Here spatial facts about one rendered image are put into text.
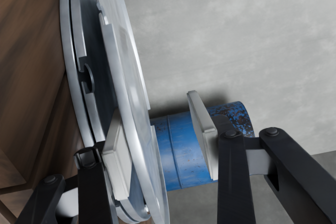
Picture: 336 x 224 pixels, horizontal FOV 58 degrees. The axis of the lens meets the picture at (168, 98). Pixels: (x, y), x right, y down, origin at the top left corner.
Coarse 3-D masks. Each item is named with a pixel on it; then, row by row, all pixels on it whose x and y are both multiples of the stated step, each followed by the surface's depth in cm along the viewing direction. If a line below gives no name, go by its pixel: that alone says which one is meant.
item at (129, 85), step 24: (96, 0) 19; (120, 0) 40; (120, 24) 33; (120, 48) 27; (120, 72) 18; (120, 96) 18; (144, 96) 37; (144, 120) 28; (144, 144) 29; (144, 168) 19; (144, 192) 20; (168, 216) 32
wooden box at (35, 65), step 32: (0, 0) 14; (32, 0) 18; (0, 32) 14; (32, 32) 17; (0, 64) 13; (32, 64) 16; (64, 64) 21; (0, 96) 13; (32, 96) 16; (64, 96) 20; (0, 128) 12; (32, 128) 15; (64, 128) 19; (0, 160) 12; (32, 160) 14; (64, 160) 18; (0, 192) 14; (32, 192) 14
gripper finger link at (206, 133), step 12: (192, 96) 20; (192, 108) 19; (204, 108) 18; (192, 120) 22; (204, 120) 16; (204, 132) 15; (216, 132) 15; (204, 144) 16; (216, 144) 16; (204, 156) 17; (216, 156) 16; (216, 168) 16
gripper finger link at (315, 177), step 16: (272, 128) 14; (272, 144) 13; (288, 144) 13; (288, 160) 12; (304, 160) 12; (272, 176) 14; (288, 176) 11; (304, 176) 11; (320, 176) 11; (288, 192) 12; (304, 192) 10; (320, 192) 10; (288, 208) 12; (304, 208) 11; (320, 208) 9
